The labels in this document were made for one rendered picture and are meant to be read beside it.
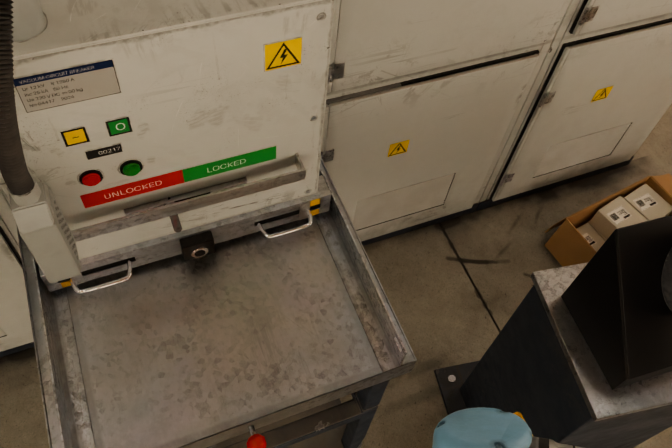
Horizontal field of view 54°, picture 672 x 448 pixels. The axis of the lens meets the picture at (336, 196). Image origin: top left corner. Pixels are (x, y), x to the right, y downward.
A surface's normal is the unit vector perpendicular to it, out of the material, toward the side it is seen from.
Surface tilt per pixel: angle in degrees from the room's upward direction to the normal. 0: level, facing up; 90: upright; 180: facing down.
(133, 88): 90
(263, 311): 0
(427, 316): 0
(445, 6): 90
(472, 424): 48
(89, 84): 90
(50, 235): 90
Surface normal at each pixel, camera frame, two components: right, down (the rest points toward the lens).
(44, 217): 0.36, 0.40
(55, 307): 0.08, -0.57
